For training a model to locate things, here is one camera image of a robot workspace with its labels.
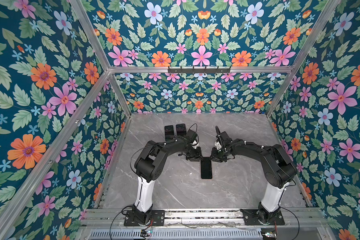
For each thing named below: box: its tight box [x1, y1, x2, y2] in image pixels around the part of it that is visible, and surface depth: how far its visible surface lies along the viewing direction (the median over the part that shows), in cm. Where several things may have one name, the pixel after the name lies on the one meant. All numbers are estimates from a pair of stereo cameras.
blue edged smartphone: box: [200, 157, 213, 179], surface depth 92 cm
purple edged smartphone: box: [164, 125, 174, 141], surface depth 113 cm
